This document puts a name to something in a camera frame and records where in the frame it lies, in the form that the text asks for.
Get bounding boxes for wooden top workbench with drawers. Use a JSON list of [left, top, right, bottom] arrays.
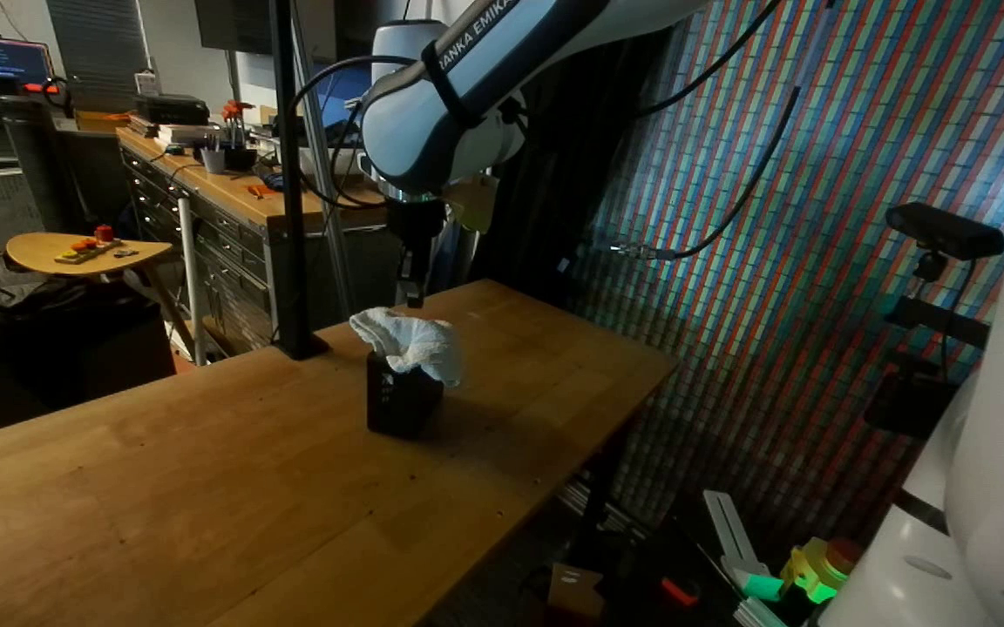
[[114, 120, 398, 357]]

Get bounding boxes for yellow green plastic toy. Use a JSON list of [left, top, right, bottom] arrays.
[[779, 531, 864, 610]]

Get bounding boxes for small cardboard box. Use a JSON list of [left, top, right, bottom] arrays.
[[545, 560, 607, 622]]

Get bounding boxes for small red plastic piece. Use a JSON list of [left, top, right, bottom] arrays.
[[654, 575, 704, 614]]

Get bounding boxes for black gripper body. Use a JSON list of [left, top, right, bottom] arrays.
[[384, 191, 451, 260]]

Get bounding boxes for black mesh box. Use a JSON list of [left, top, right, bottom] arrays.
[[364, 344, 446, 441]]

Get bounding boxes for small red tool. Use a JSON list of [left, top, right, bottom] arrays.
[[66, 224, 125, 260]]

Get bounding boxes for black camera on stand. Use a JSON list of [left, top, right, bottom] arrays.
[[864, 198, 1004, 438]]

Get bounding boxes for grey cloth towel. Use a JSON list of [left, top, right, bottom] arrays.
[[344, 303, 463, 393]]

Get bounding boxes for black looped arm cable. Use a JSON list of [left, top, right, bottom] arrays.
[[288, 53, 414, 215]]

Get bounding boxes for black cable with connector end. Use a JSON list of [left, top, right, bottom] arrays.
[[603, 0, 808, 260]]

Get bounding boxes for black storage case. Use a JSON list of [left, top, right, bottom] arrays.
[[0, 278, 183, 412]]

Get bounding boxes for white flat plastic strip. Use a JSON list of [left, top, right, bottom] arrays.
[[702, 487, 775, 585]]

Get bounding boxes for black bag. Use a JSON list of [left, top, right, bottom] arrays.
[[132, 94, 213, 127]]

